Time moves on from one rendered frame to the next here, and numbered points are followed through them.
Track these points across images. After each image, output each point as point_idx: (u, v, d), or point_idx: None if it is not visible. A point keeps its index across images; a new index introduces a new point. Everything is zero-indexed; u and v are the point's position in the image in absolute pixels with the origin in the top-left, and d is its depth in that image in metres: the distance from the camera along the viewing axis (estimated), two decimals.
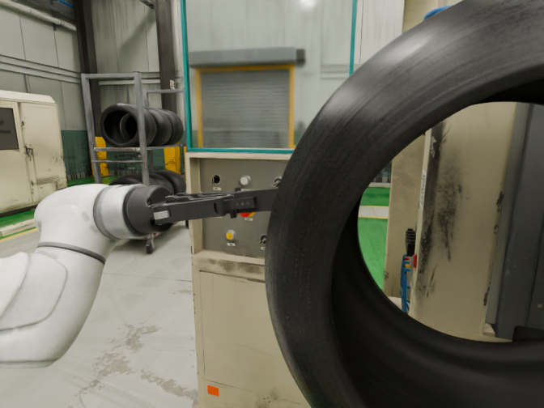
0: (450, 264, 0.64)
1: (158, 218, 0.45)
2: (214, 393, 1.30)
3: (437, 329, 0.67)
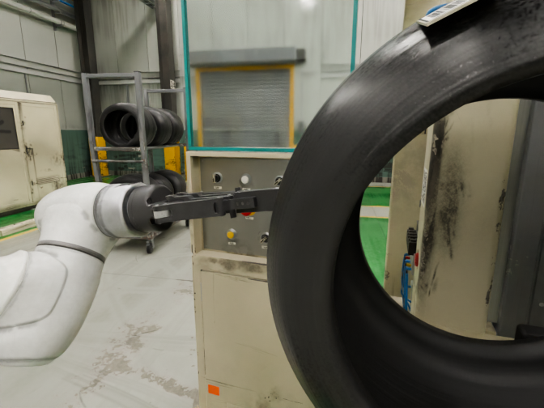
0: (452, 262, 0.64)
1: (158, 218, 0.45)
2: (214, 392, 1.30)
3: (439, 328, 0.66)
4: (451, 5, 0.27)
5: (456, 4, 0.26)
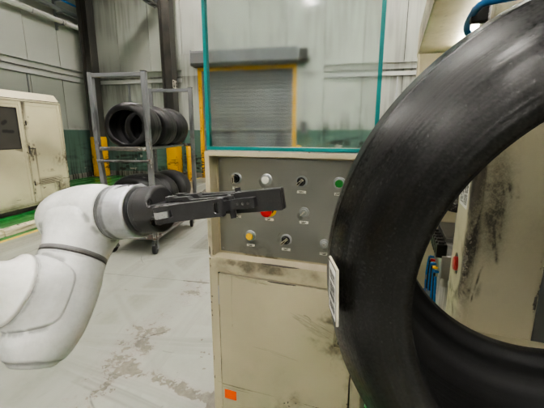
0: (497, 266, 0.61)
1: (158, 219, 0.45)
2: (231, 397, 1.27)
3: (482, 334, 0.64)
4: (331, 293, 0.35)
5: (333, 297, 0.34)
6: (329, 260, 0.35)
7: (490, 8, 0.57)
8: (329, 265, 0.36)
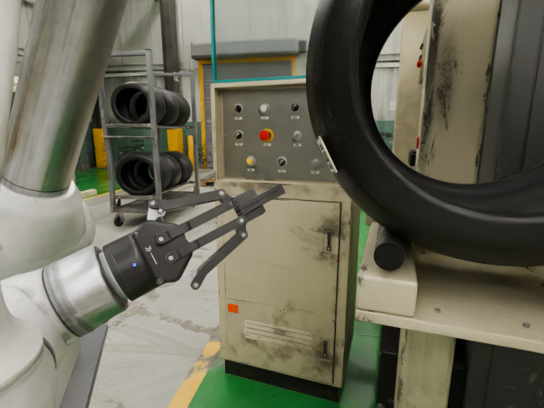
0: (448, 132, 0.77)
1: (153, 199, 0.42)
2: (234, 310, 1.43)
3: None
4: (326, 159, 0.52)
5: (327, 158, 0.51)
6: (316, 142, 0.53)
7: None
8: (318, 146, 0.53)
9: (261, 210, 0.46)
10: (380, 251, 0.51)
